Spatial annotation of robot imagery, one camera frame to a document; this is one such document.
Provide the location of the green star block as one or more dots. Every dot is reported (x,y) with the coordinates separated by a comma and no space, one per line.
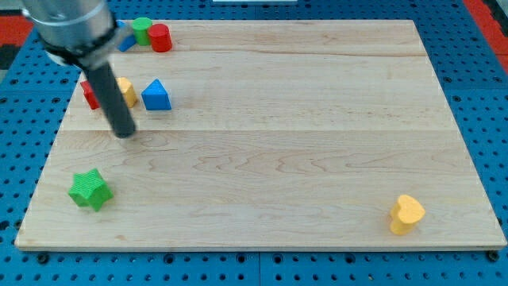
(89,189)

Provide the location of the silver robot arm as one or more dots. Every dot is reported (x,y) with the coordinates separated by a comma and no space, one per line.
(82,33)

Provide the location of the red cylinder block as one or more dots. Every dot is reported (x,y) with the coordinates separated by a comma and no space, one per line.
(160,38)

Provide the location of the yellow heart block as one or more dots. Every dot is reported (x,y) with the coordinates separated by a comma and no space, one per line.
(406,213)

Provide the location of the wooden board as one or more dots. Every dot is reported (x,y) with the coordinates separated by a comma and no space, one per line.
(282,136)

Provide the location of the red block behind rod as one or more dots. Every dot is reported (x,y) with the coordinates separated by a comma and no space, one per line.
(89,95)

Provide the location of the yellow hexagon block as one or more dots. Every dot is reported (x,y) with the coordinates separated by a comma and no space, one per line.
(127,90)

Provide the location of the blue triangle block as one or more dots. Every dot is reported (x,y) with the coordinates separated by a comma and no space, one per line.
(155,96)

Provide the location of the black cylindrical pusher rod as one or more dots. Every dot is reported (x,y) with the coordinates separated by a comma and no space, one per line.
(111,100)

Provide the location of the blue block behind arm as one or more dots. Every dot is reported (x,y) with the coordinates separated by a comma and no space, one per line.
(128,39)

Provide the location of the green cylinder block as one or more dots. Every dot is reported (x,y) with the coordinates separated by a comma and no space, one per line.
(140,27)

